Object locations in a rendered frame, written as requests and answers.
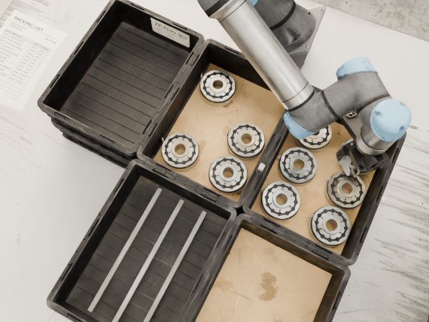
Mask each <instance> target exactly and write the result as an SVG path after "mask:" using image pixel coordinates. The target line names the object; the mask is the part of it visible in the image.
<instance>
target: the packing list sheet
mask: <svg viewBox="0 0 429 322"><path fill-rule="evenodd" d="M67 35H68V34H67V33H64V32H62V31H60V30H58V29H56V28H54V27H52V26H50V25H47V24H45V23H43V22H41V21H39V20H36V19H34V18H32V17H30V16H28V15H26V14H24V13H22V12H20V11H18V10H16V9H14V11H13V13H12V14H11V15H10V16H8V18H7V19H6V21H5V23H4V24H3V26H2V28H1V29H0V104H3V105H6V106H8V107H11V108H14V109H16V110H19V111H22V110H23V108H24V106H25V104H26V102H27V101H28V99H29V97H30V96H31V93H32V92H33V90H34V88H35V87H36V85H37V83H38V81H39V80H40V78H41V76H42V75H43V73H44V71H45V69H46V67H47V66H48V64H49V63H50V60H51V59H52V57H53V55H54V54H55V52H56V50H57V49H58V47H59V46H60V44H61V43H62V42H63V40H64V39H65V38H66V36H67Z"/></svg>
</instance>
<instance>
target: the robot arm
mask: <svg viewBox="0 0 429 322"><path fill-rule="evenodd" d="M197 1H198V3H199V5H200V7H201V8H202V9H203V10H204V12H205V13H206V15H207V16H208V17H209V18H210V19H216V20H217V21H218V22H219V23H220V24H221V26H222V27H223V28H224V30H225V31H226V32H227V34H228V35H229V36H230V37H231V39H232V40H233V41H234V43H235V44H236V45H237V46H238V48H239V49H240V51H241V52H242V53H243V54H244V55H245V57H246V58H247V60H249V62H250V63H251V65H252V66H253V67H254V69H255V70H256V71H257V73H258V74H259V75H260V76H261V77H262V79H263V80H264V82H265V83H266V84H267V85H268V87H269V88H270V90H271V91H272V92H273V93H274V94H275V96H276V97H277V99H279V101H280V102H281V104H282V105H283V106H284V107H285V108H286V110H287V112H286V113H285V114H284V117H283V118H284V122H285V124H286V126H287V128H288V129H289V132H290V133H291V134H292V135H293V136H294V137H295V138H296V139H305V138H307V137H308V136H310V135H312V134H316V133H317V132H319V130H322V129H323V128H325V127H327V126H328V125H330V124H332V123H334V122H335V121H337V120H338V119H340V118H341V120H342V124H343V125H344V127H345V128H346V129H347V131H348V133H349V134H350V135H351V137H352V138H353V141H350V142H348V143H347V144H346V145H345V146H344V147H343V148H342V149H341V150H339V151H338V152H337V153H336V159H337V162H338V164H339V165H341V167H342V168H343V170H344V172H345V173H346V175H347V176H349V175H350V169H349V165H350V164H351V160H352V163H353V165H354V167H353V168H352V169H351V170H352V172H353V175H354V177H356V176H357V175H358V174H359V173H361V172H363V171H368V170H370V172H371V171H374V170H376V169H378V168H379V169H382V168H383V167H384V166H385V165H386V164H387V161H386V160H387V159H388V156H387V154H386V150H387V149H388V148H389V147H390V146H391V145H392V144H393V143H394V142H395V141H397V140H398V139H399V138H401V137H402V136H403V135H404V133H405V132H406V130H407V129H408V128H409V126H410V123H411V121H412V114H411V111H410V109H409V108H408V106H407V105H406V104H404V103H403V102H401V101H400V100H397V99H393V98H392V97H391V96H390V94H389V93H388V91H387V89H386V87H385V85H384V84H383V82H382V81H381V79H380V77H379V75H378V72H377V71H376V70H375V68H374V67H373V65H372V64H371V62H370V60H369V59H368V58H367V57H363V56H359V57H354V58H352V59H350V60H348V61H346V62H345V63H344V64H343V65H342V66H340V67H339V68H338V69H337V71H336V76H337V81H336V82H334V83H333V84H332V85H330V86H328V87H327V88H325V89H323V90H322V91H320V92H318V93H316V92H315V90H314V89H313V88H312V86H311V84H310V83H309V82H308V81H307V79H306V78H305V76H304V75H303V74H302V72H301V71H300V69H299V68H298V67H297V65H296V64H295V62H293V60H292V58H291V57H290V56H289V55H288V53H289V52H292V51H294V50H296V49H298V48H299V47H300V46H302V45H303V44H304V43H305V42H306V41H307V40H308V39H309V37H311V35H312V33H313V32H314V30H315V26H316V23H317V21H316V18H315V17H314V15H313V14H312V13H311V12H310V11H309V10H307V9H306V8H304V7H302V6H300V5H299V4H297V3H296V2H295V1H294V0H197ZM381 162H383V163H381ZM354 168H355V170H357V171H358V173H357V174H356V172H355V170H354Z"/></svg>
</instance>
